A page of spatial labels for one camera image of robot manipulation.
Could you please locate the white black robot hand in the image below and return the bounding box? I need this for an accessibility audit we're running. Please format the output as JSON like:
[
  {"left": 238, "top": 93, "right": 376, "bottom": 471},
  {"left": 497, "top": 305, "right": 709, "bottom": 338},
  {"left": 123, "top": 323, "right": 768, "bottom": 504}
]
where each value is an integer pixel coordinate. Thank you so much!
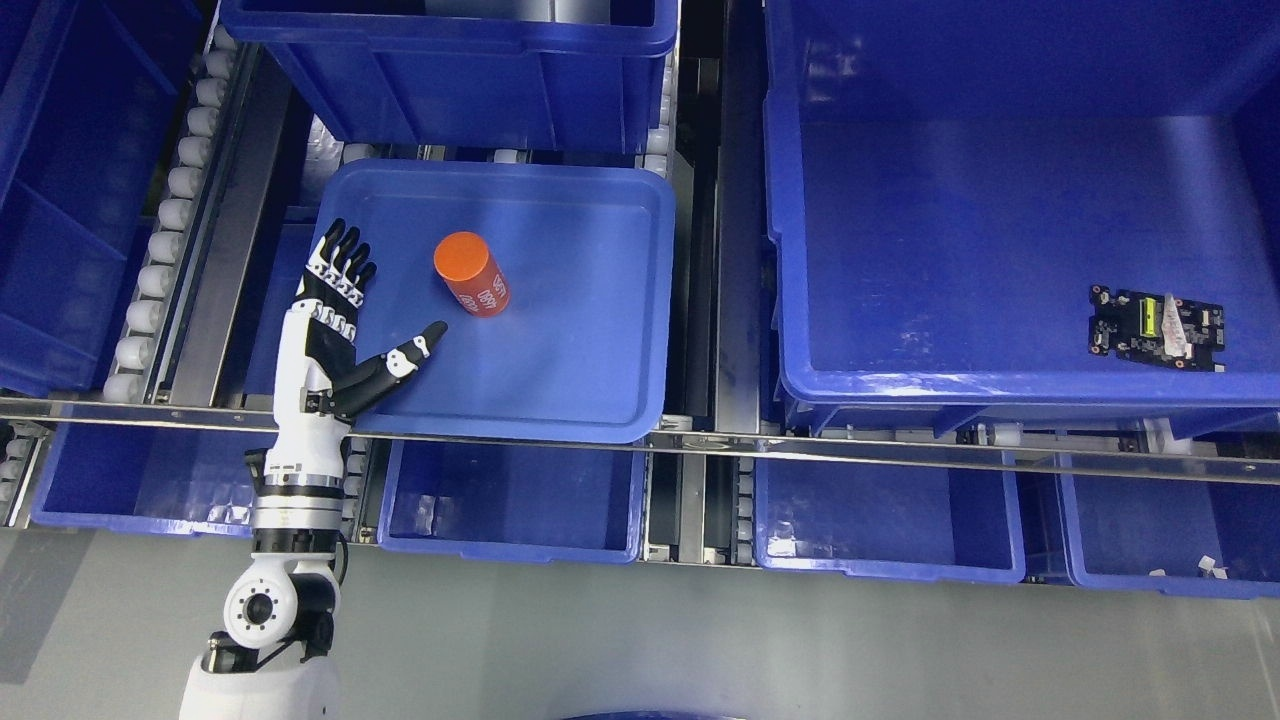
[{"left": 273, "top": 217, "right": 449, "bottom": 425}]

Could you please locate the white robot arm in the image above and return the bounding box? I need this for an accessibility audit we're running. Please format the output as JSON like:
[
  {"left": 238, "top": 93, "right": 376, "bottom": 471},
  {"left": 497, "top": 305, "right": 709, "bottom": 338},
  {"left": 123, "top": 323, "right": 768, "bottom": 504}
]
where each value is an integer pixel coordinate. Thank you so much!
[{"left": 179, "top": 416, "right": 348, "bottom": 719}]

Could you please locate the blue lower bin left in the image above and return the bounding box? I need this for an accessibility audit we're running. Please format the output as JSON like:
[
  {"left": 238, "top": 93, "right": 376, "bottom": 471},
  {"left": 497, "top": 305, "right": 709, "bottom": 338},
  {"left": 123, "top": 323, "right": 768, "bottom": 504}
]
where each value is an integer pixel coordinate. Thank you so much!
[{"left": 31, "top": 424, "right": 274, "bottom": 537}]

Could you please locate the blue bin far left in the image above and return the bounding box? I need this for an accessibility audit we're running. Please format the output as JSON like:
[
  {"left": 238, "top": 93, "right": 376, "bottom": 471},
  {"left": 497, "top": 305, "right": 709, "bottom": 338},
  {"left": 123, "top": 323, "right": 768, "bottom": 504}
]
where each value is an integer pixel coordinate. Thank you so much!
[{"left": 1, "top": 1, "right": 209, "bottom": 397}]

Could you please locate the black circuit board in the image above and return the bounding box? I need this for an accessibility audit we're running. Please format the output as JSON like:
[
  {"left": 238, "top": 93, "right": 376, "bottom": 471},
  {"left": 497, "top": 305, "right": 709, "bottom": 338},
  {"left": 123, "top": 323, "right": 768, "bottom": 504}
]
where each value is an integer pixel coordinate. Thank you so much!
[{"left": 1087, "top": 284, "right": 1226, "bottom": 373}]

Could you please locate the steel shelf front rail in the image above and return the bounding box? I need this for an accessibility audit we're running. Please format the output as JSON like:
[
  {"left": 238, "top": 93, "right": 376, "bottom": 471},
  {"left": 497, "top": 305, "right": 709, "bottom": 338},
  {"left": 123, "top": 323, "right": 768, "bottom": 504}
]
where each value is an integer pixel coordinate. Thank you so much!
[{"left": 1, "top": 397, "right": 1279, "bottom": 486}]

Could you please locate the blue bin top centre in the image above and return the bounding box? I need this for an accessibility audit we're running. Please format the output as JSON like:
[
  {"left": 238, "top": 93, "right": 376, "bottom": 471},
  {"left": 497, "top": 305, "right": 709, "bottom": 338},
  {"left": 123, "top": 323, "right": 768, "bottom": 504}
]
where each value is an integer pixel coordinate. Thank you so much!
[{"left": 220, "top": 1, "right": 680, "bottom": 154}]

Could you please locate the large blue bin right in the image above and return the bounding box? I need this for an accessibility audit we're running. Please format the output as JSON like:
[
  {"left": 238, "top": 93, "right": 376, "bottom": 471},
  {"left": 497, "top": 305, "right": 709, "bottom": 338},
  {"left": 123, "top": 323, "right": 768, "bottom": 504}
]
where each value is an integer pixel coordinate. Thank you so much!
[{"left": 763, "top": 1, "right": 1277, "bottom": 436}]

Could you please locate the white roller conveyor track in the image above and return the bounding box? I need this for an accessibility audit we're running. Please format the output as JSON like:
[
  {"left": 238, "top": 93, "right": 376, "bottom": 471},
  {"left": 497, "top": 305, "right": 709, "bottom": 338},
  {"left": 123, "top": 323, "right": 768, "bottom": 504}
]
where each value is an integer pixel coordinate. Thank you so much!
[{"left": 101, "top": 22, "right": 239, "bottom": 404}]

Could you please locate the blue shallow tray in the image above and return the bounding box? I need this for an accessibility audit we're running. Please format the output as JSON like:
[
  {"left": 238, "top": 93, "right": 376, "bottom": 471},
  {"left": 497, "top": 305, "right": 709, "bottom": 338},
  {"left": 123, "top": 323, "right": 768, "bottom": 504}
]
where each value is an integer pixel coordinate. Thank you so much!
[{"left": 316, "top": 159, "right": 676, "bottom": 445}]

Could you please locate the orange cylindrical capacitor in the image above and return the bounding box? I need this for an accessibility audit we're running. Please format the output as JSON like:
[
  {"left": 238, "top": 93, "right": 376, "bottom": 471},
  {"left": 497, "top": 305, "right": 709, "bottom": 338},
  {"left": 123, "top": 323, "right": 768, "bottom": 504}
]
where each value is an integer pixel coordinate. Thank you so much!
[{"left": 433, "top": 231, "right": 511, "bottom": 318}]

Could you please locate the blue lower bin centre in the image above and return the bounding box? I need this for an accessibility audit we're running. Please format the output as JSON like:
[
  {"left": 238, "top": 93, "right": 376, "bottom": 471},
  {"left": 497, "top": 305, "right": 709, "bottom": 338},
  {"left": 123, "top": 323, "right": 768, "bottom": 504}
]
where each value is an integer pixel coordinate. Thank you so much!
[{"left": 378, "top": 441, "right": 646, "bottom": 565}]

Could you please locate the blue lower bin far right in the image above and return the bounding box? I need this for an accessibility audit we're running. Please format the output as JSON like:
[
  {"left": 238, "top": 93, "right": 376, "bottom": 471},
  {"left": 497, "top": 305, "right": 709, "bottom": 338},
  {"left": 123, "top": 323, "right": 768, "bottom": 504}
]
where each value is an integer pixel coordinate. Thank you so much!
[{"left": 1056, "top": 473, "right": 1279, "bottom": 600}]

